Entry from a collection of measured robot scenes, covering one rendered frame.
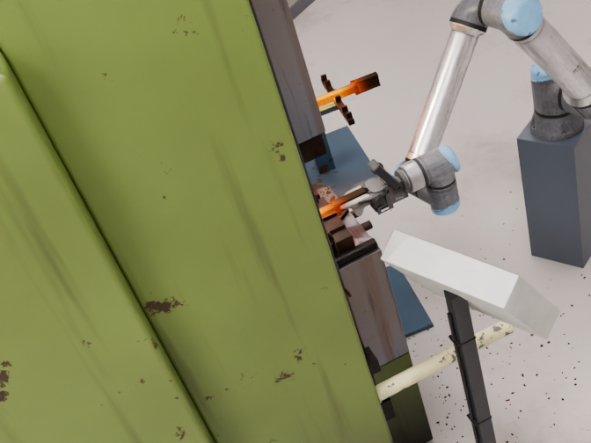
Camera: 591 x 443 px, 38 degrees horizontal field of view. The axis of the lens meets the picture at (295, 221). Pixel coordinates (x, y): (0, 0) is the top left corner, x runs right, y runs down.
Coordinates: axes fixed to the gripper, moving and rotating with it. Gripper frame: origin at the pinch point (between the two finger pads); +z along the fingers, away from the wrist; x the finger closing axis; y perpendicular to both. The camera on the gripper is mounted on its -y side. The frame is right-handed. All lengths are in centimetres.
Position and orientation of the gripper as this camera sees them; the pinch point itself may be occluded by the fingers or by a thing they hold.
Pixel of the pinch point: (342, 202)
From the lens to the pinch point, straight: 250.0
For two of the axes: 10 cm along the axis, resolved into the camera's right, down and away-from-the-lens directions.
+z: -8.9, 4.2, -1.4
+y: 2.5, 7.5, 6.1
